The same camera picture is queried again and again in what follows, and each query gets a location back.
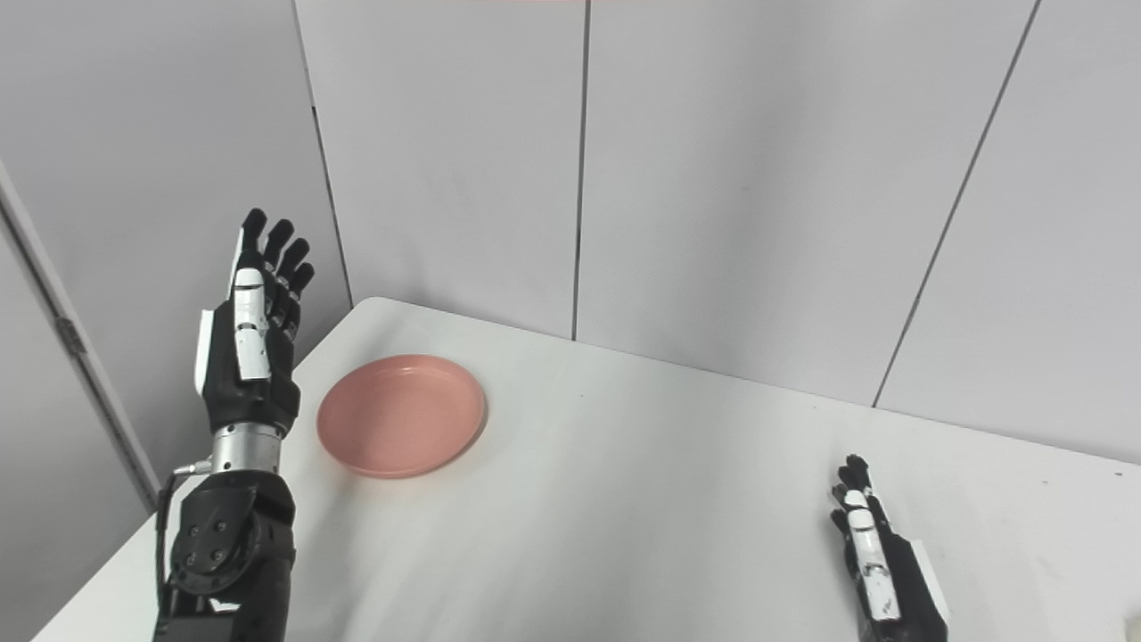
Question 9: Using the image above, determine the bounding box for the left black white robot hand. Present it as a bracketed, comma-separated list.
[194, 208, 316, 438]

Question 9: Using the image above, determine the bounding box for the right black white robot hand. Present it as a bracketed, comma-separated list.
[829, 455, 950, 642]

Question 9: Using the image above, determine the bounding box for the pink round plate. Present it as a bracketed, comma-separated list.
[316, 354, 488, 480]

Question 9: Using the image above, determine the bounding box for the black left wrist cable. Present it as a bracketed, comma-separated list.
[153, 457, 215, 625]

